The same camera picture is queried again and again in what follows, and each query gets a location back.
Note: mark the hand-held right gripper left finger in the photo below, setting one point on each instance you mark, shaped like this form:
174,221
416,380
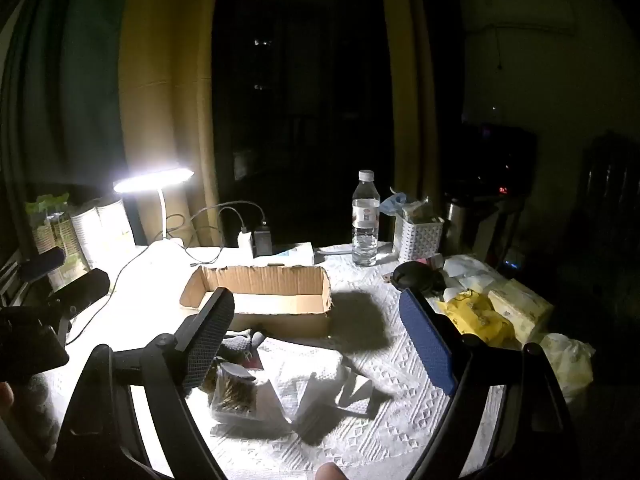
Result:
207,345

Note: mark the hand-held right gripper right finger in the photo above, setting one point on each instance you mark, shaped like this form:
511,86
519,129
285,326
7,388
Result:
430,345

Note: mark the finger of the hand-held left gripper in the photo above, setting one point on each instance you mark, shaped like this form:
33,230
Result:
85,285
45,262

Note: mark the brown plush toy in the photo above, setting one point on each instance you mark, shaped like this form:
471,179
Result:
235,392

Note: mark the cardboard box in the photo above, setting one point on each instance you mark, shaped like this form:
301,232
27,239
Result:
280,317

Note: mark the person's left hand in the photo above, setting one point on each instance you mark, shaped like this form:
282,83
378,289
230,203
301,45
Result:
5,394

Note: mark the person's right hand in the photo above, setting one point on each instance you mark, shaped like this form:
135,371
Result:
331,472

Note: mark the green label tin can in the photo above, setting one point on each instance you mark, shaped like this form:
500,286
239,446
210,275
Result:
52,240

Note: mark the grey cloth item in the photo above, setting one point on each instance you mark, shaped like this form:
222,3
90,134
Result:
237,345

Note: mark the yellow plastic bag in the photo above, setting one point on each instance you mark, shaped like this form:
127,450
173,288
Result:
475,317

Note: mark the green plastic packet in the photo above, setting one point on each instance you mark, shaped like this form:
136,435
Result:
47,205

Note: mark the black round case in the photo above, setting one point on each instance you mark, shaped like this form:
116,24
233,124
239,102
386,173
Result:
415,276

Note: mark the small red box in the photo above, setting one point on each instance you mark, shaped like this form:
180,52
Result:
430,261

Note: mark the white embossed tablecloth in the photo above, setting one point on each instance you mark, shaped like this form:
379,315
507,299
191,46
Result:
400,425

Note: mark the white plastic packets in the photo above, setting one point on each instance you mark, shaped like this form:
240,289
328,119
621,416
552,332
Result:
472,270

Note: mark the cream tissue pack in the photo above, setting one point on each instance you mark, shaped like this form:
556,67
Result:
522,310

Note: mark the white perforated basket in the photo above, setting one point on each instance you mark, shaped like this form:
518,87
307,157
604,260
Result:
420,240

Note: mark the dark power bank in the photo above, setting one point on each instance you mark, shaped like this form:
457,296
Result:
263,242

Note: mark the white power strip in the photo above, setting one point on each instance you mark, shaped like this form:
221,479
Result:
290,255

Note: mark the white desk lamp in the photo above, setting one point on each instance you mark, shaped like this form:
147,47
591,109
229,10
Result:
150,180

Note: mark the steel kettle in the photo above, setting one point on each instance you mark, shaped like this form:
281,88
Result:
460,225

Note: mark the clear water bottle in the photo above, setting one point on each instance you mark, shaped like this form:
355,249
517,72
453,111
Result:
365,230

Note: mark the small cartons in basket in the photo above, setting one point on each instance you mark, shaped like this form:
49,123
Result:
422,210

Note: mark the white plastic bag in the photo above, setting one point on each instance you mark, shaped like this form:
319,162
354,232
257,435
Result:
567,365

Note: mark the blue plastic wrapper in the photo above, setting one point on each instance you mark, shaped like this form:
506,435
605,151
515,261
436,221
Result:
395,205

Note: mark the dark green curtain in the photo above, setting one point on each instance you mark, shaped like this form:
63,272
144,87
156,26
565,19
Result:
75,85

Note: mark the dark appliance with red light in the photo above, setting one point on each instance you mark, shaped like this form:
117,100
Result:
500,160

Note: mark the dark window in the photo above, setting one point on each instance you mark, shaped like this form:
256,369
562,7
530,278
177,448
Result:
300,85

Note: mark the white air conditioner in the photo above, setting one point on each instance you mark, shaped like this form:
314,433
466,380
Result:
530,10

